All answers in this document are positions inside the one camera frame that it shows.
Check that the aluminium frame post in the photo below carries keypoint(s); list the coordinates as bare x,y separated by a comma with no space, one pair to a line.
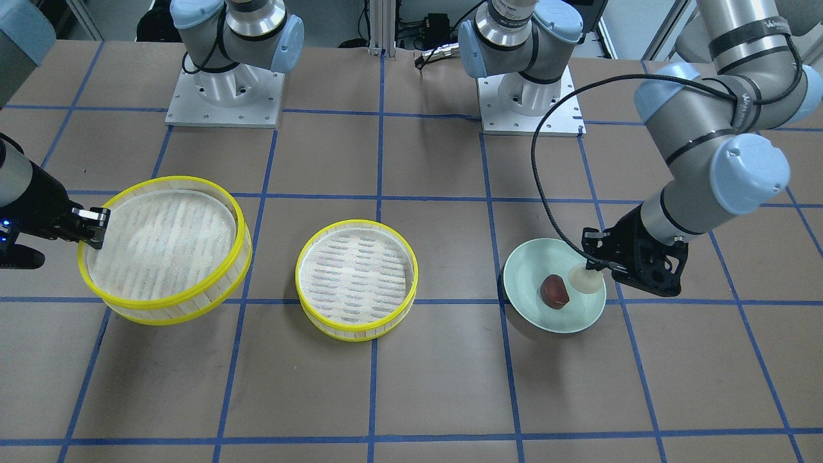
382,28

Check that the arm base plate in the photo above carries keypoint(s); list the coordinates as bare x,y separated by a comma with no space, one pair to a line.
244,97
513,106

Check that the white bun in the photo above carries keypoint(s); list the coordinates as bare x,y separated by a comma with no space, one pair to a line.
584,280

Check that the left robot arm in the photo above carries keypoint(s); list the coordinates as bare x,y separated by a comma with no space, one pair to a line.
706,130

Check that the yellow bamboo steamer layer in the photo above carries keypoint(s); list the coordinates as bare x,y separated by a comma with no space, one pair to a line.
356,280
175,248

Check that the light green plate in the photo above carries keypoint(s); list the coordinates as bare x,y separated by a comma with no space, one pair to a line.
528,265

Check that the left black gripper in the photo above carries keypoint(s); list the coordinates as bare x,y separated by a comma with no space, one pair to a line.
625,236

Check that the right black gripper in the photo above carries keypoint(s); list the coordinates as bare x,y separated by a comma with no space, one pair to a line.
40,204

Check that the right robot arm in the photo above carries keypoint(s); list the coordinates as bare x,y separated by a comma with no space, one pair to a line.
27,38

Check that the brown bun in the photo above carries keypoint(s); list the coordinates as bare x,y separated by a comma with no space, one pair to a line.
553,292

